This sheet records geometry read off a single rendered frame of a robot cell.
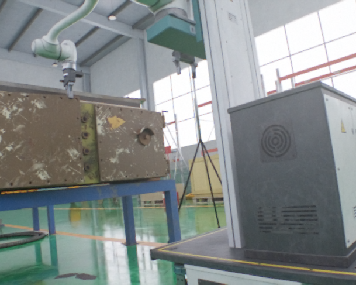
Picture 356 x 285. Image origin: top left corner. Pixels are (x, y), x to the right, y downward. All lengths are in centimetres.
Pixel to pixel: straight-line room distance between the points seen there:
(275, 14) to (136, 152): 1034
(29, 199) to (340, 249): 168
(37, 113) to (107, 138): 54
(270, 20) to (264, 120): 1121
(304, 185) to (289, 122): 19
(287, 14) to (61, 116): 1062
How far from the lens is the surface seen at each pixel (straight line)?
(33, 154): 189
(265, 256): 102
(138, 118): 241
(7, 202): 196
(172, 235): 266
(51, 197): 204
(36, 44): 202
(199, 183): 750
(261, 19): 1234
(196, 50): 152
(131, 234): 319
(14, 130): 191
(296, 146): 92
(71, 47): 211
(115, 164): 221
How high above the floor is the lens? 60
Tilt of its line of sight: 7 degrees up
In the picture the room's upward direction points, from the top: 6 degrees counter-clockwise
